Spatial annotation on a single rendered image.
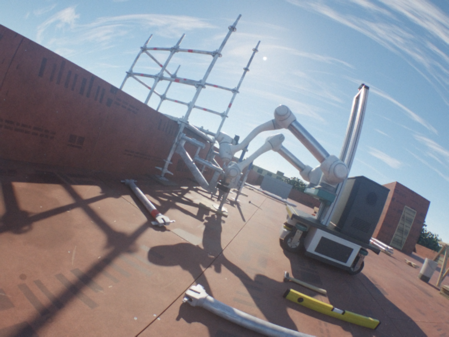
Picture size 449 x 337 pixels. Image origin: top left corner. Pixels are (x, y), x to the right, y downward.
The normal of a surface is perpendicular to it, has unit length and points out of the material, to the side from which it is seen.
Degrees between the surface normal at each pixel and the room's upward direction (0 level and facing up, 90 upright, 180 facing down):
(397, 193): 90
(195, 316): 0
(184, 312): 0
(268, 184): 90
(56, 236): 0
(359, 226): 90
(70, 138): 90
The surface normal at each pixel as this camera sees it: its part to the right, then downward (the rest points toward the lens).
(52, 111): 0.88, 0.38
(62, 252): 0.39, -0.92
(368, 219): -0.26, -0.08
